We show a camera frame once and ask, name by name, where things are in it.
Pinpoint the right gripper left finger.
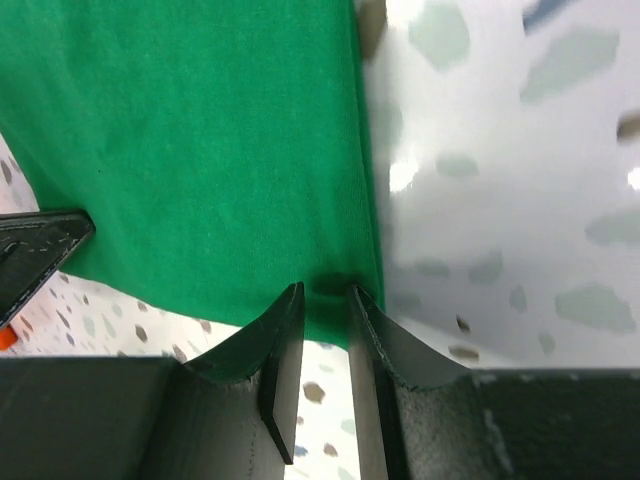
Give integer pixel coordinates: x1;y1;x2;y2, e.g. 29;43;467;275
1;283;305;479

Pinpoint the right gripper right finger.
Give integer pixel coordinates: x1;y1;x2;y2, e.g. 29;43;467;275
348;286;639;479

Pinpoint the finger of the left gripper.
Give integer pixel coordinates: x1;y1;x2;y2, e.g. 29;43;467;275
0;209;95;327

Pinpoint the green polo shirt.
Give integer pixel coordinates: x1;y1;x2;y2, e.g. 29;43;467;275
1;1;383;347

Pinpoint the orange folded t shirt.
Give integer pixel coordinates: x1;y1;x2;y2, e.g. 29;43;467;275
0;326;18;351

